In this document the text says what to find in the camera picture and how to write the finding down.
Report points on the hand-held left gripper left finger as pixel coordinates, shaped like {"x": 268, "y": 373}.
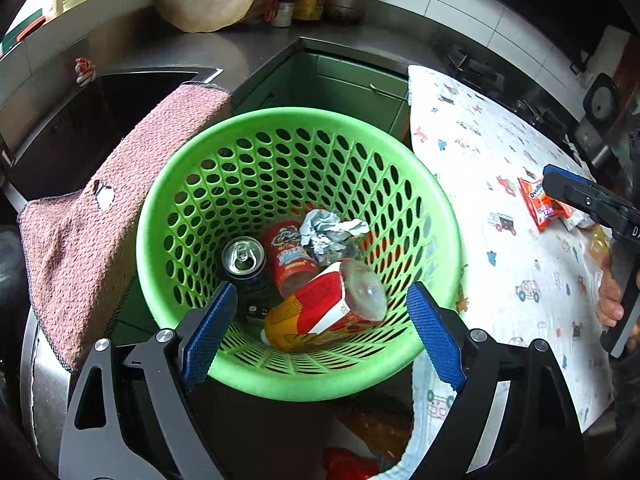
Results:
{"x": 210, "y": 330}

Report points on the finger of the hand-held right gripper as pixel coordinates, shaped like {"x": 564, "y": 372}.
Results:
{"x": 570, "y": 177}

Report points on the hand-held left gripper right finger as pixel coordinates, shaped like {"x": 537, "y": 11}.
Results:
{"x": 435, "y": 340}

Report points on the orange snack packet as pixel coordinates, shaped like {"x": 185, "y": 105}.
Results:
{"x": 535, "y": 205}

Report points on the small black box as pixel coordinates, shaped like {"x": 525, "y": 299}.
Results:
{"x": 256, "y": 311}

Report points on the black aluminium drink can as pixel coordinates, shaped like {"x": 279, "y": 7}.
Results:
{"x": 242, "y": 260}

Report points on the white plastic lid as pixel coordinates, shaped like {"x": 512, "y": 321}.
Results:
{"x": 365, "y": 290}

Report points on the red yellow striped paper cup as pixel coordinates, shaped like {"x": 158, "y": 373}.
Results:
{"x": 310, "y": 310}

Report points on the red cartoon snack cup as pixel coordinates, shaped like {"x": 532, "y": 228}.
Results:
{"x": 287, "y": 260}

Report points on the grey paper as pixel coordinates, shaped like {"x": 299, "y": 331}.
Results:
{"x": 325, "y": 240}

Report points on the green perforated plastic basket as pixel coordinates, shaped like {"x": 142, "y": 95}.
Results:
{"x": 300, "y": 150}

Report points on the person's right hand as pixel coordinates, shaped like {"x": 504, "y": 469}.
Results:
{"x": 610, "y": 295}

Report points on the yellow plastic wrapper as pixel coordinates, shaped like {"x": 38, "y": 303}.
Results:
{"x": 597, "y": 240}

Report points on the black rice cooker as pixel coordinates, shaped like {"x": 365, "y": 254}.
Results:
{"x": 600, "y": 102}

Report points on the printed white tablecloth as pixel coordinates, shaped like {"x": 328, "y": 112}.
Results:
{"x": 500, "y": 260}

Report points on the brown paper bag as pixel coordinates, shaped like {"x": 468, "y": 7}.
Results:
{"x": 375, "y": 427}

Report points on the black gas stove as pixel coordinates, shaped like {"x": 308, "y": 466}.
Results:
{"x": 480, "y": 70}

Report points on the pink towel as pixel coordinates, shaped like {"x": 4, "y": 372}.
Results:
{"x": 100, "y": 235}

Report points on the red plastic bag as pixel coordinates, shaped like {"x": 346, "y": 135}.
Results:
{"x": 350, "y": 465}

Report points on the steel basin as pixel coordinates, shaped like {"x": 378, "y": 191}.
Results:
{"x": 45, "y": 410}

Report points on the steel kitchen sink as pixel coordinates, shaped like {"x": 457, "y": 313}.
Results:
{"x": 100, "y": 110}

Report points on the green kitchen cabinet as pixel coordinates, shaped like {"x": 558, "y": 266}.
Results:
{"x": 340, "y": 90}

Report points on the steel cooking pot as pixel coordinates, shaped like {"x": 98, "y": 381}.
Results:
{"x": 350, "y": 0}

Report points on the red white scrubber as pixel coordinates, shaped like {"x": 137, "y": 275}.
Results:
{"x": 84, "y": 70}

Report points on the small white jar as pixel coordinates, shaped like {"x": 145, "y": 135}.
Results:
{"x": 282, "y": 15}

